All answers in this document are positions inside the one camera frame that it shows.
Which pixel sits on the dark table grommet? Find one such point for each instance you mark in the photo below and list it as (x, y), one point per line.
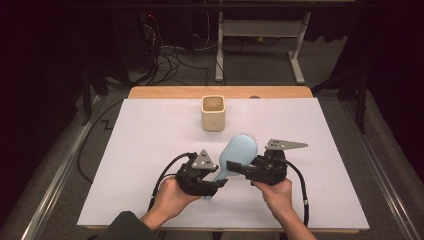
(255, 97)

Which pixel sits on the black equipment box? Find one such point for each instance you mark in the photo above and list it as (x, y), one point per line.
(133, 40)

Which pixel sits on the small yellow object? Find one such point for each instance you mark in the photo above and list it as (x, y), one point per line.
(260, 39)

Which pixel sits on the metal floor rail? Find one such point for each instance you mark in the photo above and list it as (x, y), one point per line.
(386, 181)
(55, 186)

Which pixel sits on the person's left hand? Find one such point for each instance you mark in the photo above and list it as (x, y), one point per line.
(170, 200)

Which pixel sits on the cream square cup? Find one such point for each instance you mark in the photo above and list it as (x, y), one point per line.
(213, 118)

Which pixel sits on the person's right hand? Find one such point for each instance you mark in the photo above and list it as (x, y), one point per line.
(278, 198)

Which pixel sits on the black floor stand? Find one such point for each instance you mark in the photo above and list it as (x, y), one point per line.
(360, 106)
(86, 100)

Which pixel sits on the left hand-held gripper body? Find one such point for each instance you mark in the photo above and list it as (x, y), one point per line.
(195, 181)

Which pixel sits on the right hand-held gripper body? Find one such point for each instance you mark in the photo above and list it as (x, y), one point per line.
(270, 168)

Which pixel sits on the white metal desk frame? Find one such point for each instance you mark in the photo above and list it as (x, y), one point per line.
(260, 28)

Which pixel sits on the dark curtain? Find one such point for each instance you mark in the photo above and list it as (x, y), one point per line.
(400, 83)
(33, 83)

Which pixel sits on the light blue hairbrush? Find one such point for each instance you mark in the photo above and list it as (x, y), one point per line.
(240, 150)

